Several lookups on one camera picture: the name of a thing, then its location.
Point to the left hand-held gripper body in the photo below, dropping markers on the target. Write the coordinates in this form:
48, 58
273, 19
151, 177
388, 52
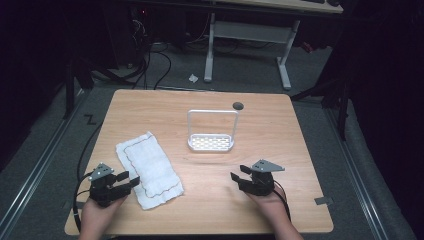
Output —
104, 193

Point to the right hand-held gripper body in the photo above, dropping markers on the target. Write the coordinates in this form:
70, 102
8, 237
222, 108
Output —
261, 183

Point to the white towel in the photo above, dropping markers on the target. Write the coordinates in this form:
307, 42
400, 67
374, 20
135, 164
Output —
150, 166

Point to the white towel rack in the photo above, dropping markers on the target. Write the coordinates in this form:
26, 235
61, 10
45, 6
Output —
210, 143

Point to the person's left hand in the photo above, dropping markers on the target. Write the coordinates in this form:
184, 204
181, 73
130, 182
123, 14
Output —
98, 213

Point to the person's right hand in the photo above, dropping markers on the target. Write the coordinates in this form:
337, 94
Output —
271, 206

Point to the round black table grommet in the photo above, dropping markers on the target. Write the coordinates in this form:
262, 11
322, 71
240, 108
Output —
237, 106

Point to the grey tape strip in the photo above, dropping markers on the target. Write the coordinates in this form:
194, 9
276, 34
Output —
323, 200

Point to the black stand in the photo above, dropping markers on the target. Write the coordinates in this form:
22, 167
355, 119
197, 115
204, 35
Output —
343, 113
69, 93

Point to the crumpled white paper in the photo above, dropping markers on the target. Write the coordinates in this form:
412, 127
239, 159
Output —
193, 78

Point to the white-legged desk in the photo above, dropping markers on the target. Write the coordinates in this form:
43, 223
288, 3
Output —
253, 31

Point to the metal floor rail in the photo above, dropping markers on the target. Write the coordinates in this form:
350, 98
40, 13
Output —
33, 176
356, 180

